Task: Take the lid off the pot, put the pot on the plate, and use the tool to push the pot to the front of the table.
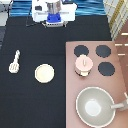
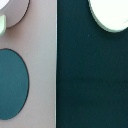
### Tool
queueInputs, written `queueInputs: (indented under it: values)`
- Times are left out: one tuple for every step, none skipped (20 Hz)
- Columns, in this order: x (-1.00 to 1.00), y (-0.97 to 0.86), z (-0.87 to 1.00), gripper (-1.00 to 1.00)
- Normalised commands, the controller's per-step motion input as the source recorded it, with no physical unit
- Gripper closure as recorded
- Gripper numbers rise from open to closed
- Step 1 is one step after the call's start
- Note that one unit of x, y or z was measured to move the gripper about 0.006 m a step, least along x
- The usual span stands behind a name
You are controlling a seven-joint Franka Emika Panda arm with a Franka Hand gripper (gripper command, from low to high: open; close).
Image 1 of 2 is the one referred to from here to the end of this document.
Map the pink pot lid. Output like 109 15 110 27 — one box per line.
75 55 93 70

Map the cream toy spatula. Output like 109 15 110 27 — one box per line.
9 50 20 73

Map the pink toy pot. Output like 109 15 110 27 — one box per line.
75 65 91 77

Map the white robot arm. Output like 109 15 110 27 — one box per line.
32 0 77 27

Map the cream round plate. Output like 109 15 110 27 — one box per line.
35 64 54 83

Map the black burner disc back left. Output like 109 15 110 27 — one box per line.
74 45 89 57

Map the black burner disc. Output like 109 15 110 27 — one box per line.
96 45 111 58
74 45 89 57
98 62 115 76

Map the pink toy stove board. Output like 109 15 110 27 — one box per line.
66 41 128 128

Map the black burner disc front right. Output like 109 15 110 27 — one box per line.
98 62 115 76

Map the black burner disc back right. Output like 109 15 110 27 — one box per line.
96 45 111 58

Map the large grey frying pan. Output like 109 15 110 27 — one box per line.
76 87 128 128

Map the black table mat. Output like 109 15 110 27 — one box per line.
0 16 110 128

